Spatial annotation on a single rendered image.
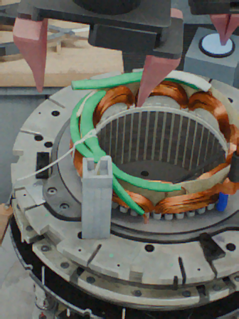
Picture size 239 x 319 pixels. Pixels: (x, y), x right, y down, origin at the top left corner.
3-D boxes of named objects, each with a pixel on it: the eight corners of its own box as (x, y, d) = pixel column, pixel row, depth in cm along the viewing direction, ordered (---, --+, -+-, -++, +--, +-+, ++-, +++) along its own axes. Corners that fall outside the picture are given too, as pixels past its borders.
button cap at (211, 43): (227, 59, 120) (228, 53, 120) (198, 53, 121) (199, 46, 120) (234, 42, 123) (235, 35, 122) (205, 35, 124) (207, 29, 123)
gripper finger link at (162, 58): (163, 133, 72) (186, 38, 65) (77, 120, 71) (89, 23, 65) (166, 81, 77) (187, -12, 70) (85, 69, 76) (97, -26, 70)
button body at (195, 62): (212, 195, 137) (235, 68, 119) (168, 183, 138) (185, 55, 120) (223, 164, 142) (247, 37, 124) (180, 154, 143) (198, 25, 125)
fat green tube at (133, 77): (71, 99, 97) (70, 85, 96) (70, 75, 100) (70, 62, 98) (203, 100, 98) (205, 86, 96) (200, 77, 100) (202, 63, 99)
